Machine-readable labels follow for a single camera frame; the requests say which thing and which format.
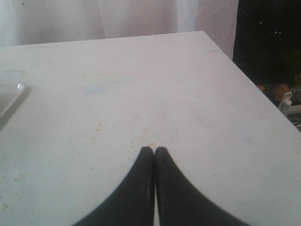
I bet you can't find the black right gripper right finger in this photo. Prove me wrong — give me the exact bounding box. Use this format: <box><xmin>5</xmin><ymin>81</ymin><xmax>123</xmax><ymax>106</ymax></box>
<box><xmin>154</xmin><ymin>147</ymin><xmax>247</xmax><ymax>226</ymax></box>

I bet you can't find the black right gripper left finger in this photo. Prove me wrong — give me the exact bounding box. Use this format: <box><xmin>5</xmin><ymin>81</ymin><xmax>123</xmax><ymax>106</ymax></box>
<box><xmin>75</xmin><ymin>147</ymin><xmax>155</xmax><ymax>226</ymax></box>

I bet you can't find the clutter beside table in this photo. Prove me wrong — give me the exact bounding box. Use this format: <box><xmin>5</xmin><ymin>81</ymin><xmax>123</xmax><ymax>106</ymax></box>
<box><xmin>257</xmin><ymin>74</ymin><xmax>301</xmax><ymax>131</ymax></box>

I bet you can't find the white square plastic tray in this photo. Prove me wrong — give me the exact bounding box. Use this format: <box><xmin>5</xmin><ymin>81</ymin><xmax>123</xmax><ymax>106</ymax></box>
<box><xmin>0</xmin><ymin>82</ymin><xmax>26</xmax><ymax>118</ymax></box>

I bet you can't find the white backdrop curtain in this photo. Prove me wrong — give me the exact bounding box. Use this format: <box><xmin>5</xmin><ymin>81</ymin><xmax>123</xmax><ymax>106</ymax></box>
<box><xmin>0</xmin><ymin>0</ymin><xmax>238</xmax><ymax>58</ymax></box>

